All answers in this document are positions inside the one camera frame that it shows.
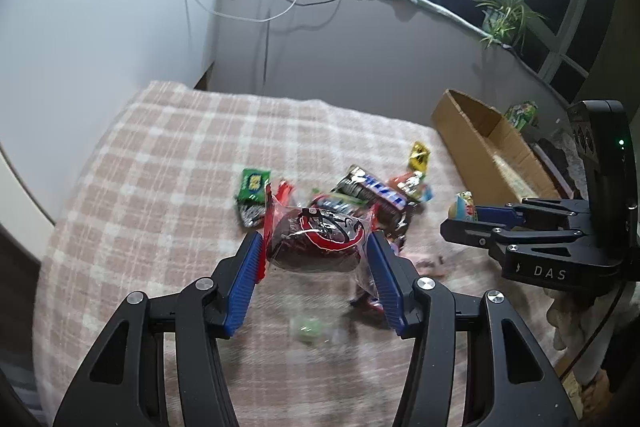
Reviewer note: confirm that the green drink carton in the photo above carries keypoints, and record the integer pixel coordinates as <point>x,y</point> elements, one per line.
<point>522,114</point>

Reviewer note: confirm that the light green snack packet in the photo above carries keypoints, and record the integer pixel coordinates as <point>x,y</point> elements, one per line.
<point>307,327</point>

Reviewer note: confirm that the red and white snack packet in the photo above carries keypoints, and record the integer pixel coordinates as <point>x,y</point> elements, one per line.
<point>411,184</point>

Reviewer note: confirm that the brown cardboard box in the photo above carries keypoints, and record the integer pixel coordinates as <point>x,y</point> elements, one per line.
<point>465,132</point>

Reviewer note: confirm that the dark grey snack packet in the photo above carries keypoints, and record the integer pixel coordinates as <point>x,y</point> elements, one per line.
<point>251,214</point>

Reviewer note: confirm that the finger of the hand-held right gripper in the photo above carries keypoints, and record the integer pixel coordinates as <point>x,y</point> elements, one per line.
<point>492,212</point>
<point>480,234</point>

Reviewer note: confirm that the potted spider plant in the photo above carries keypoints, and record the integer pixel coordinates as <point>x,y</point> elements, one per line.
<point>505,14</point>

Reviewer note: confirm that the clear packet with dark cake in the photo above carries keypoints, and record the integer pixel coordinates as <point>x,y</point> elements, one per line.
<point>310,242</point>

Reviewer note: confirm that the white furniture edge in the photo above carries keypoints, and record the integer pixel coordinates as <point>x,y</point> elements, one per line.
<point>20,202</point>

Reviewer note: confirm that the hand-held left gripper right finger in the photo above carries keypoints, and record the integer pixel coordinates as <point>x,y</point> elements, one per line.
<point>387,287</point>

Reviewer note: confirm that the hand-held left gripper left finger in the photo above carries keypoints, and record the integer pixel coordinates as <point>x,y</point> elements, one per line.
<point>245,287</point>

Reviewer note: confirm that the small colourful snack packet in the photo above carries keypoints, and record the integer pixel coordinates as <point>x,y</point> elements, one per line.
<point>462,207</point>

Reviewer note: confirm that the white lace cloth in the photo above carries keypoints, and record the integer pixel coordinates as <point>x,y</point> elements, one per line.
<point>567,157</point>

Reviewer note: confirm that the red and black snack packet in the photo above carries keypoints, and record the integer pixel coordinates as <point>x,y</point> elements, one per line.
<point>367,299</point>

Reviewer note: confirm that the person's right hand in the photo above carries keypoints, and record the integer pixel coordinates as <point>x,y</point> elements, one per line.
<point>570,327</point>

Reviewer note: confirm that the dark snack bar blue-white print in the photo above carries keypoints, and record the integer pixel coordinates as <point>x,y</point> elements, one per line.
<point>372,187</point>

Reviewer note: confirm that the dark brown snack packet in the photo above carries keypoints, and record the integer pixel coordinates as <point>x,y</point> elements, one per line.
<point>395,222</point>

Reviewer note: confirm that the black silver snack packet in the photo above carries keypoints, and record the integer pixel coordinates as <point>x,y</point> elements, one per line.
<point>340,204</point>

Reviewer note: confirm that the pink checked blanket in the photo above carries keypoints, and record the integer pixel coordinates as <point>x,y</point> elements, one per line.
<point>160,167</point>

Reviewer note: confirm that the yellow snack packet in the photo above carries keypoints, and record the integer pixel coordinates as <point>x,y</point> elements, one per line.
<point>419,155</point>

